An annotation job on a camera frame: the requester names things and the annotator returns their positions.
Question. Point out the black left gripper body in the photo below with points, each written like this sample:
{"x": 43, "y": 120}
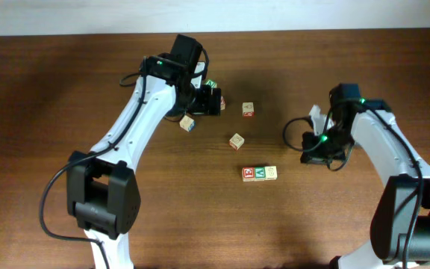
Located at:
{"x": 202, "y": 104}

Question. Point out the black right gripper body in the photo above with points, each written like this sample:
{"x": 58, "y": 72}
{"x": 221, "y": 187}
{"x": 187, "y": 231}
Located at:
{"x": 313, "y": 152}

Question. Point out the pretzel picture wooden block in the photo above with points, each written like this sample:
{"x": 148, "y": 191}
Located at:
{"x": 271, "y": 172}

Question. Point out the green V wooden block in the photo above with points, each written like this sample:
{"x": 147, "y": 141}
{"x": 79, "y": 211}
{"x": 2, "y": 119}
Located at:
{"x": 260, "y": 174}

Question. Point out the red E elephant block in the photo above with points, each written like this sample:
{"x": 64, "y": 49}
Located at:
{"x": 248, "y": 174}

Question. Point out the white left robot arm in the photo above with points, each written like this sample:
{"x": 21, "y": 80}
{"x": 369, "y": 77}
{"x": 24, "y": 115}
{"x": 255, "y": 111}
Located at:
{"x": 101, "y": 186}

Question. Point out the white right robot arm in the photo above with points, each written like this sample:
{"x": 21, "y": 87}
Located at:
{"x": 400, "y": 227}

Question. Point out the red 9 wooden block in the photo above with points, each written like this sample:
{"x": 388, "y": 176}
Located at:
{"x": 222, "y": 103}

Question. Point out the green N wooden block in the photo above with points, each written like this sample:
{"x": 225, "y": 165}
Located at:
{"x": 211, "y": 83}

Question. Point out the blue sided wooden block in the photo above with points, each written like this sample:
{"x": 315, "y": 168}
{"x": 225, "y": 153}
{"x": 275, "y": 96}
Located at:
{"x": 187, "y": 123}

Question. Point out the red A wooden block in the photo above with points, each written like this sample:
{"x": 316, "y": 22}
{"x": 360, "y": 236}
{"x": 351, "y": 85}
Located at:
{"x": 248, "y": 109}

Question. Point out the red C wooden block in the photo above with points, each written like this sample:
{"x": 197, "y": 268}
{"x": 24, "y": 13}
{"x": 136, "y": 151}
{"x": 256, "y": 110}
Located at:
{"x": 236, "y": 141}

